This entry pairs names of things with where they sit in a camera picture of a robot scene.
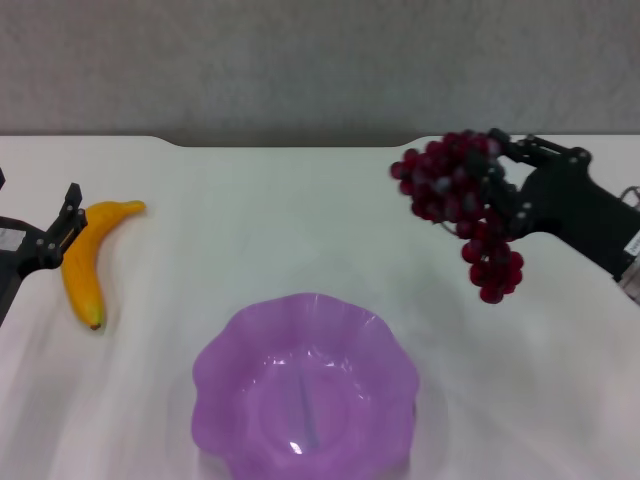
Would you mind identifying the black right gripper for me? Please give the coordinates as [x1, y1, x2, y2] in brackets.
[481, 128, 640, 282]

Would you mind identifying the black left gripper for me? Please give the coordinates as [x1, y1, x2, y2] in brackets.
[0, 168, 89, 327]

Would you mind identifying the dark red grape bunch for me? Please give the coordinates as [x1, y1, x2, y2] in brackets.
[389, 130, 525, 305]

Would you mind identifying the yellow banana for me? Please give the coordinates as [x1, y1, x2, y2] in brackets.
[60, 200, 147, 332]

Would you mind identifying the purple wavy-edged plastic plate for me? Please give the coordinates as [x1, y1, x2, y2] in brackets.
[190, 292, 422, 480]

